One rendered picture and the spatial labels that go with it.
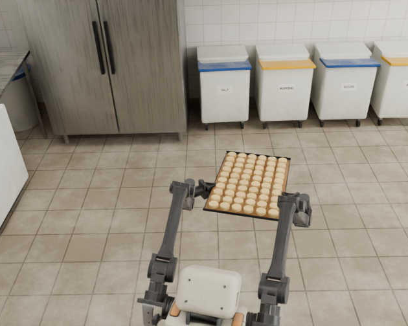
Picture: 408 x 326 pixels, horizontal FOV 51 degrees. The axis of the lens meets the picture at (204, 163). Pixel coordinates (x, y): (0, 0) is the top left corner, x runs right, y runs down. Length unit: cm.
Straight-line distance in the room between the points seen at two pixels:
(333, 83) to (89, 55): 244
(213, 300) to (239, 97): 327
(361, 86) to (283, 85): 81
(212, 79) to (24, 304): 267
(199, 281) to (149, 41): 288
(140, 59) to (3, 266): 211
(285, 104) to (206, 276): 334
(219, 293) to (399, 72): 372
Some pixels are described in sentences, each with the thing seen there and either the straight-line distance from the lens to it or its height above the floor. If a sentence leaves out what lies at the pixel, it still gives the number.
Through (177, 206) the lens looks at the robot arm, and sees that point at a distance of 177.
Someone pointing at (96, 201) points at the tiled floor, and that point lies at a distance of 396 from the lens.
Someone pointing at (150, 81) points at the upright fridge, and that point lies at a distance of 419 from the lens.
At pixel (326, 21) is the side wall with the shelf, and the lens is 508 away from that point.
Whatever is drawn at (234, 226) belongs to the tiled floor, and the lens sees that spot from 356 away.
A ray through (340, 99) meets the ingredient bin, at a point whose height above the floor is 37.
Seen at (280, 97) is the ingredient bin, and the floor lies 42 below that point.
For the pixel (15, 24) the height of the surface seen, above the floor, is 107.
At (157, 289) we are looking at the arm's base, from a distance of 167.
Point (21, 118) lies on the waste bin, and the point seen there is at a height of 16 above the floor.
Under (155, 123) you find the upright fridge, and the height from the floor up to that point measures 28.
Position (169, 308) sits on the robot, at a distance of 165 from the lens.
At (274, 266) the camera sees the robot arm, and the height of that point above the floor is 123.
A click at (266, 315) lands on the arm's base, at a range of 160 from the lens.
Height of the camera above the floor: 248
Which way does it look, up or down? 36 degrees down
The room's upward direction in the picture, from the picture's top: 2 degrees counter-clockwise
